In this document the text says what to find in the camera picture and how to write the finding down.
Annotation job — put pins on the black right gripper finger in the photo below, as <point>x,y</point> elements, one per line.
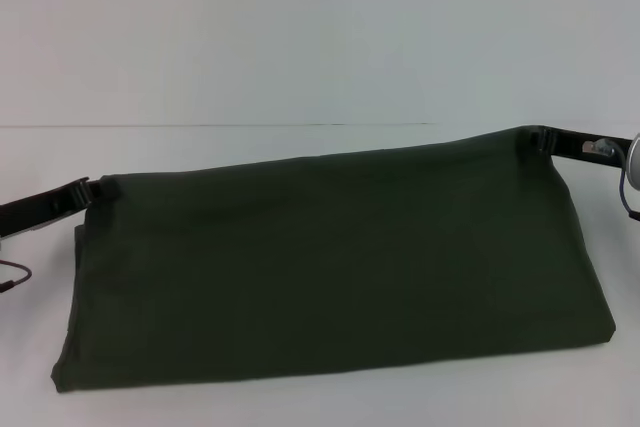
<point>541,143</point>

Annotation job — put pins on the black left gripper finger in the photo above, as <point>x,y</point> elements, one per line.
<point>102,189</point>

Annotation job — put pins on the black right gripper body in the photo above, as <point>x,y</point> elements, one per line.
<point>570,144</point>

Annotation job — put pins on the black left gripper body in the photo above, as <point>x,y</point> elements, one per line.
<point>40,209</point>

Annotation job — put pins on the dark green t-shirt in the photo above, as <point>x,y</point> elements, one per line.
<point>325,257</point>

